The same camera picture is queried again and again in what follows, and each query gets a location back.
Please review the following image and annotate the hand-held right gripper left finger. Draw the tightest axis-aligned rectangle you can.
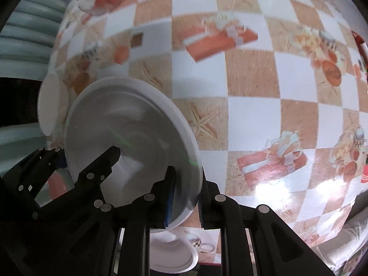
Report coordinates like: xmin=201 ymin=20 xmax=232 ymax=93
xmin=57 ymin=165 xmax=176 ymax=276

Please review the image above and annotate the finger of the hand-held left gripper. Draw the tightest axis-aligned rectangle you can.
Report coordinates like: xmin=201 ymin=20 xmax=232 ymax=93
xmin=17 ymin=147 xmax=65 ymax=196
xmin=72 ymin=146 xmax=121 ymax=207

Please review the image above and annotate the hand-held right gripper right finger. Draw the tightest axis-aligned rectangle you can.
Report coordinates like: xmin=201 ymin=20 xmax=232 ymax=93
xmin=197 ymin=168 xmax=335 ymax=276

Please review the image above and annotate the checkered printed tablecloth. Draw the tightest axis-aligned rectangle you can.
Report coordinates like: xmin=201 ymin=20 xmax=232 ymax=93
xmin=46 ymin=0 xmax=368 ymax=265

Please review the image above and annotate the large white foam bowl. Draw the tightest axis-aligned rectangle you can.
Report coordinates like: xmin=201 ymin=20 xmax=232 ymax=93
xmin=64 ymin=76 xmax=203 ymax=232

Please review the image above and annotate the teal padded sofa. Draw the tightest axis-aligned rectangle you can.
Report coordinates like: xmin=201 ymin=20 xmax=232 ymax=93
xmin=0 ymin=0 xmax=95 ymax=78

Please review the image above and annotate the red plastic basket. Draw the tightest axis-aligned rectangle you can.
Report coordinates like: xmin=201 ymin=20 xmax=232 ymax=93
xmin=351 ymin=30 xmax=368 ymax=75

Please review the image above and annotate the small white foam bowl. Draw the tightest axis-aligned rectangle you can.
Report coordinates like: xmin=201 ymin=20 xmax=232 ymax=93
xmin=37 ymin=70 xmax=69 ymax=137

